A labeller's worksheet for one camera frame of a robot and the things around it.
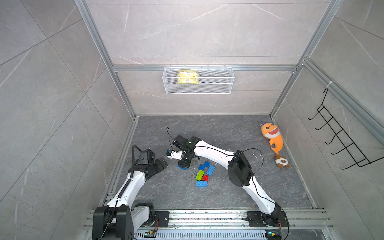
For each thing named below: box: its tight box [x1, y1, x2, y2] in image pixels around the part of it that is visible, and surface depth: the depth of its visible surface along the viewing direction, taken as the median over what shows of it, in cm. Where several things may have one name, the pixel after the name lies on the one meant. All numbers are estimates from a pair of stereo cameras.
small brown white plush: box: [275, 153, 290, 169], surface depth 92 cm
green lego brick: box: [195, 169, 205, 181], surface depth 88 cm
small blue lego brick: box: [198, 161, 211, 171], surface depth 92 cm
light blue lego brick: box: [206, 164, 216, 176], surface depth 90 cm
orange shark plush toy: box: [260, 121, 284, 155], surface depth 102 cm
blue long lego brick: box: [196, 181, 208, 188], surface depth 85 cm
